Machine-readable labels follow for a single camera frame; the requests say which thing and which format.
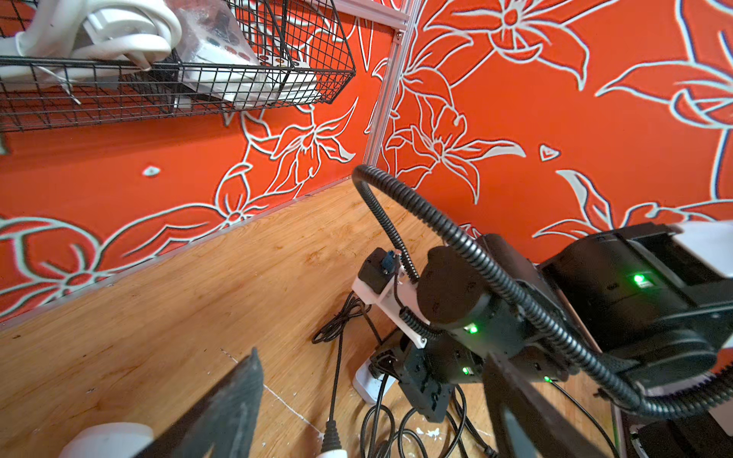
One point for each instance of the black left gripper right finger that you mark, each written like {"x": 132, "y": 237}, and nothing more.
{"x": 525, "y": 424}

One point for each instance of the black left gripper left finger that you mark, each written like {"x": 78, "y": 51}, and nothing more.
{"x": 220, "y": 424}

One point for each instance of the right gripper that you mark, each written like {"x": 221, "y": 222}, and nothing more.
{"x": 427, "y": 376}

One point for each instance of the white power strip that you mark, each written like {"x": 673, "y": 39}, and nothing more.
{"x": 367, "y": 385}

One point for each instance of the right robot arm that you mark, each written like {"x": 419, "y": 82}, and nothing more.
{"x": 645, "y": 311}

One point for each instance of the white hair dryer middle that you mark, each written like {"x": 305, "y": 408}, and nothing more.
{"x": 331, "y": 445}

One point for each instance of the white hair dryer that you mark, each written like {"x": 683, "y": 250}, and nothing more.
{"x": 331, "y": 445}
{"x": 122, "y": 440}

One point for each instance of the white hair dryer back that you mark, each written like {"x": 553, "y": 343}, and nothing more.
{"x": 122, "y": 440}

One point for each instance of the white socket cube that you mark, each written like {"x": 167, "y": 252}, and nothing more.
{"x": 292, "y": 83}

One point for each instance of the white adapter box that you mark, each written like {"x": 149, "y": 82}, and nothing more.
{"x": 215, "y": 56}

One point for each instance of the black wire wall basket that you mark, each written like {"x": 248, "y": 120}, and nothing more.
{"x": 84, "y": 63}

